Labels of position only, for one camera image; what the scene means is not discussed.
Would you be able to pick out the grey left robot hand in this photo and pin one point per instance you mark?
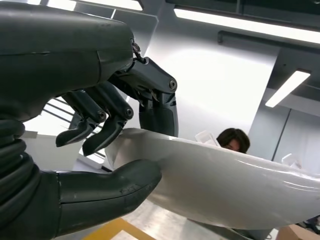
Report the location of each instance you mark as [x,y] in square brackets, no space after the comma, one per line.
[62,56]

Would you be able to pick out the ceiling light strip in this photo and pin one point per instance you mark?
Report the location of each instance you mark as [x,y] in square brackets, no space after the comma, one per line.
[100,4]
[287,87]
[250,24]

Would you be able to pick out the person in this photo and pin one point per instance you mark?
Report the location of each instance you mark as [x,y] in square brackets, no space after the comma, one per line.
[235,137]

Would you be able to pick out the brown cardboard box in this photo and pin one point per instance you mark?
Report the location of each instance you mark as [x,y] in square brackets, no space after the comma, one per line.
[295,233]

